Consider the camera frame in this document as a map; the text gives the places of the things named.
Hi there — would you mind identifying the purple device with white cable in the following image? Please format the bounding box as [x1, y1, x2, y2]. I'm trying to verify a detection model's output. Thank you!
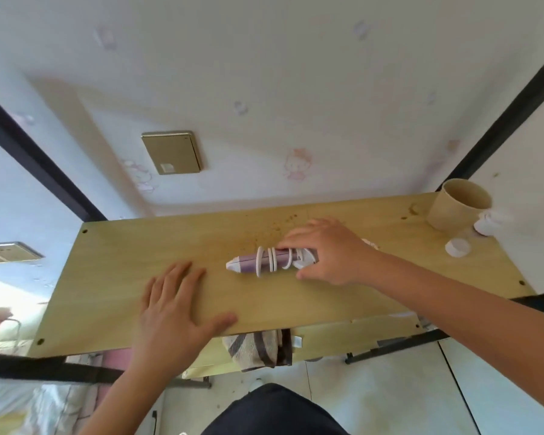
[226, 246, 321, 279]

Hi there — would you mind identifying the person's right hand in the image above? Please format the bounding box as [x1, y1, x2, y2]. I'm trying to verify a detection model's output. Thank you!
[277, 217, 384, 287]

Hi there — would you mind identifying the patterned bedding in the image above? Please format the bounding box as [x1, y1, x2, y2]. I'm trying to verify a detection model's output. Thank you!
[0, 382, 101, 435]

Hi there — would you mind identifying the person's black clothing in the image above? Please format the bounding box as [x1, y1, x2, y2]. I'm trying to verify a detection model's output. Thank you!
[199, 383, 351, 435]

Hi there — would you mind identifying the person's left forearm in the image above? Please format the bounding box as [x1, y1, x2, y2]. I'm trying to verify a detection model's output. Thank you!
[79, 353, 199, 435]

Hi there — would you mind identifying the white bottle cap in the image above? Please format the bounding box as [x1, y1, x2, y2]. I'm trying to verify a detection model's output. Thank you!
[445, 238, 471, 258]

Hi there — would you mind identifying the striped grey towel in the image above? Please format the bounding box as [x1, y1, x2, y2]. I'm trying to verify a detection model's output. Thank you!
[222, 329, 295, 373]

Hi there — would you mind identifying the white plastic lid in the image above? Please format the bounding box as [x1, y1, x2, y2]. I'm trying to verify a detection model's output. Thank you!
[473, 210, 514, 236]

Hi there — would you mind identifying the beige cylindrical cup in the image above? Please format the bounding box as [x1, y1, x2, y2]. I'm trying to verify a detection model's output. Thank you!
[426, 178, 493, 234]

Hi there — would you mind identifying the gold wall switch plate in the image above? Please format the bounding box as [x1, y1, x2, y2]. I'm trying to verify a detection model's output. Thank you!
[0, 242, 44, 264]
[141, 130, 205, 176]

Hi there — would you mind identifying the person's right forearm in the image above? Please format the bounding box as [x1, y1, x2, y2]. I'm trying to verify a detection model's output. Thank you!
[365, 251, 544, 401]

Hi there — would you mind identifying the black metal frame bar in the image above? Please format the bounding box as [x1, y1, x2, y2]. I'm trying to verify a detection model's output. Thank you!
[448, 56, 544, 180]
[0, 351, 124, 385]
[0, 86, 108, 222]

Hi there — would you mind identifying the pink cat wall sticker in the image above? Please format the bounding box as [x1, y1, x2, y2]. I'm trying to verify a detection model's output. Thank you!
[284, 148, 313, 181]

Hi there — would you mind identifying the person's left hand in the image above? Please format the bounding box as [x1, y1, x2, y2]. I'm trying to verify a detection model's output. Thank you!
[134, 262, 239, 375]

